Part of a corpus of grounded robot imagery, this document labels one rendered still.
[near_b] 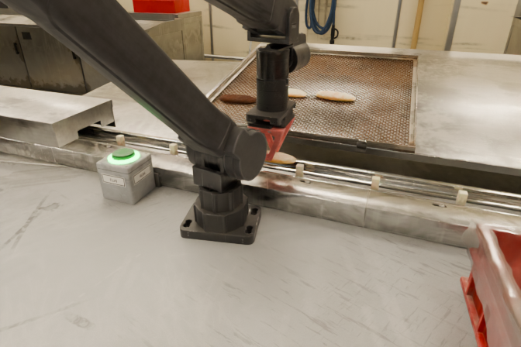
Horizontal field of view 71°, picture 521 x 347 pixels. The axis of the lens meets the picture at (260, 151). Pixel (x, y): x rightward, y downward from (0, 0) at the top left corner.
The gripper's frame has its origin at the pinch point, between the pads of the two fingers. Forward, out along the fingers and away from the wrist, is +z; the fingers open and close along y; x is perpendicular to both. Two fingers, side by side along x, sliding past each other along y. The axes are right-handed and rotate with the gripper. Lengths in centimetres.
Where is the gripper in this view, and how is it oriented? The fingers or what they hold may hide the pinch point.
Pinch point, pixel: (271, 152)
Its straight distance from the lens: 70.4
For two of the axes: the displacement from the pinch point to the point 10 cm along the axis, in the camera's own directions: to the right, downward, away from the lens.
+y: 3.5, -4.0, 8.5
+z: 0.0, 9.0, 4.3
